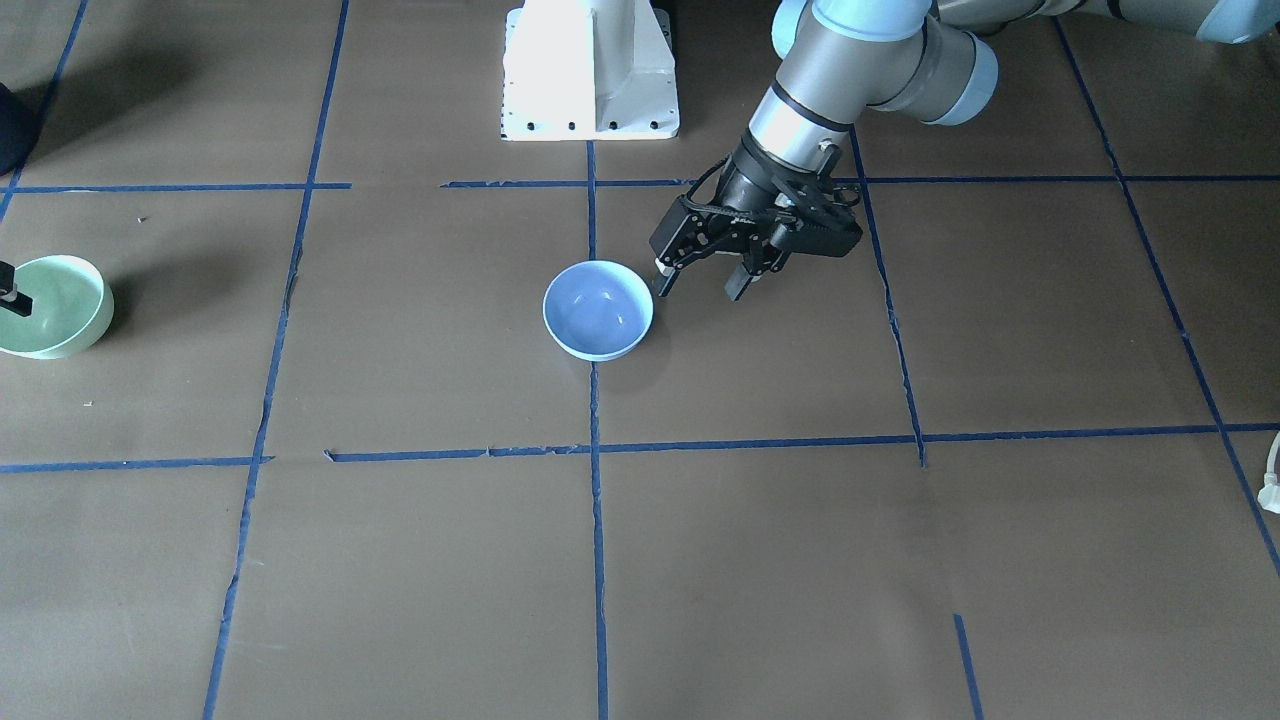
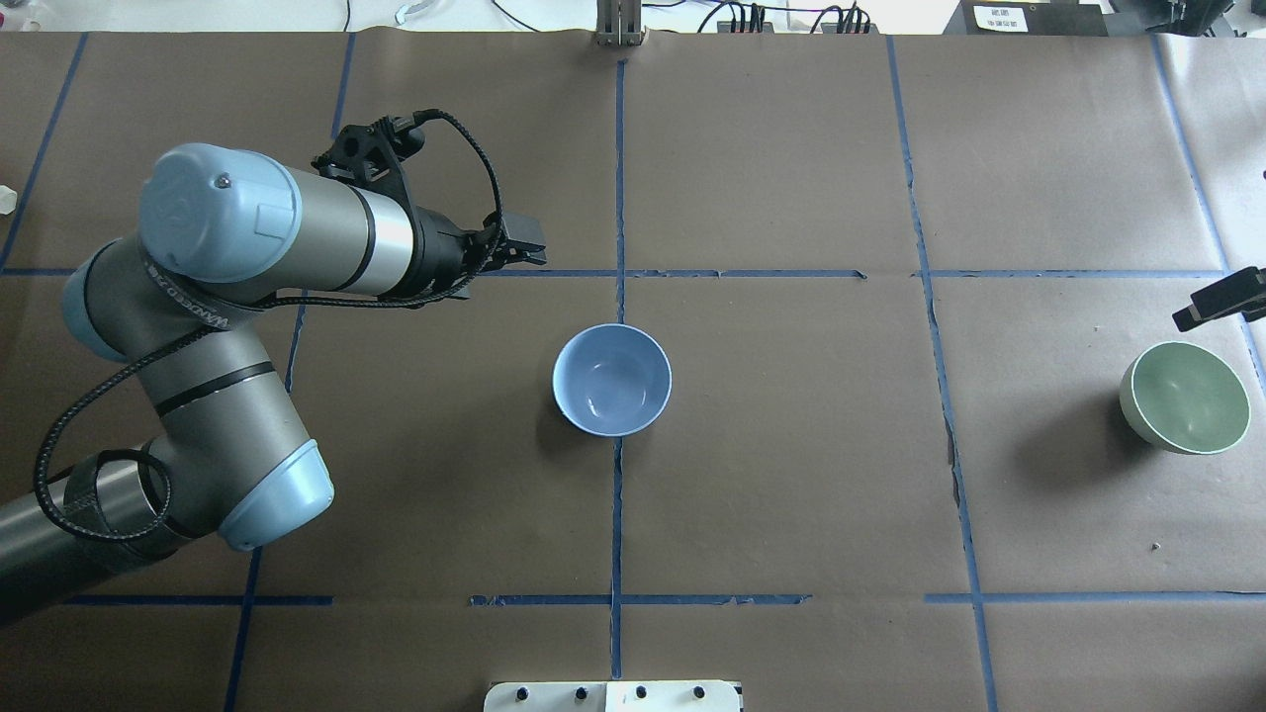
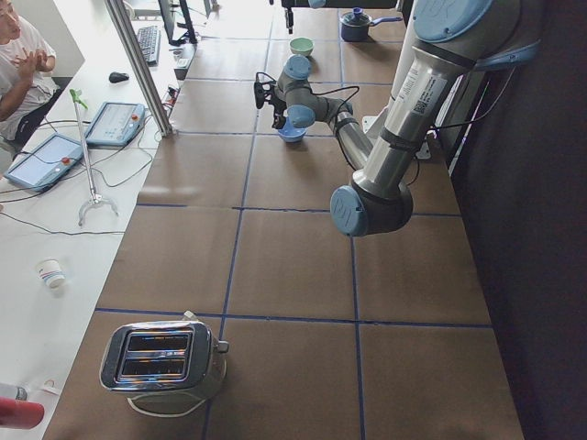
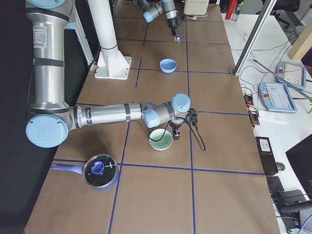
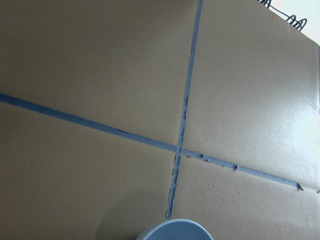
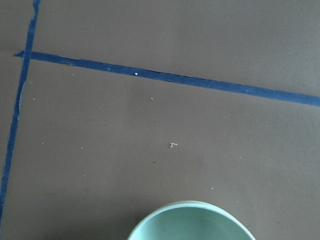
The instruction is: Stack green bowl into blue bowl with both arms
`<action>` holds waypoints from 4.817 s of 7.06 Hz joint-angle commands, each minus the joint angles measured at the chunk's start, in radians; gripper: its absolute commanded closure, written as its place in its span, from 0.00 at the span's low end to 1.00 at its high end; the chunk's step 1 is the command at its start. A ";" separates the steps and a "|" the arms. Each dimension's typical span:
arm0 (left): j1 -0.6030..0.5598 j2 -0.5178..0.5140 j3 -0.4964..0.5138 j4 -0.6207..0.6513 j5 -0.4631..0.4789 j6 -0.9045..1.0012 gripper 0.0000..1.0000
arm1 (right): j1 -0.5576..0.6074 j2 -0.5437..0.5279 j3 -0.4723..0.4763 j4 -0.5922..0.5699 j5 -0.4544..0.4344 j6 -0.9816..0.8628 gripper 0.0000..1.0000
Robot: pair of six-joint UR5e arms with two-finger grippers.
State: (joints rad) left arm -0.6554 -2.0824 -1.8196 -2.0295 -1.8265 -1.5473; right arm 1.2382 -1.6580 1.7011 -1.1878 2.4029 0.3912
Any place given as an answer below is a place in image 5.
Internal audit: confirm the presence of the blue bowl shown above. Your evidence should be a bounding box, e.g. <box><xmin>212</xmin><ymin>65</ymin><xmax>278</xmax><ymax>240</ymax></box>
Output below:
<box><xmin>136</xmin><ymin>219</ymin><xmax>214</xmax><ymax>240</ymax></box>

